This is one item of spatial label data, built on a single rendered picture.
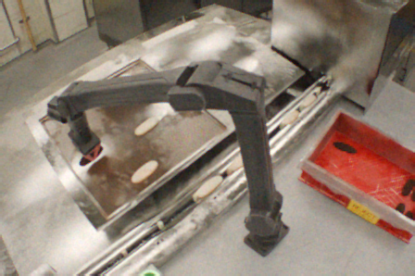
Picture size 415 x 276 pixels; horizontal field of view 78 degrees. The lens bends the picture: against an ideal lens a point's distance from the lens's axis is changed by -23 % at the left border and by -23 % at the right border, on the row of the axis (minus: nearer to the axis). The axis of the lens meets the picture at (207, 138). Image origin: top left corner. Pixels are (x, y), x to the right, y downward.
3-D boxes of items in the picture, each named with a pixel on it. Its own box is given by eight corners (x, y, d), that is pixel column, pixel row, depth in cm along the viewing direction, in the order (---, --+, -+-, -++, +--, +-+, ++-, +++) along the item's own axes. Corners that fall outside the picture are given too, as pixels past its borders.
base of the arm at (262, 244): (264, 257, 83) (290, 230, 88) (268, 246, 77) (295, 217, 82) (242, 241, 87) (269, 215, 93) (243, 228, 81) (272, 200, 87)
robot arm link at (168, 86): (209, 115, 54) (229, 79, 61) (199, 87, 51) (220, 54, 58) (58, 119, 74) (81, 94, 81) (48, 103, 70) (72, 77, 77)
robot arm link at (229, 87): (256, 89, 48) (268, 56, 54) (174, 87, 53) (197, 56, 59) (275, 237, 77) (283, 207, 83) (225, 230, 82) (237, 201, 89)
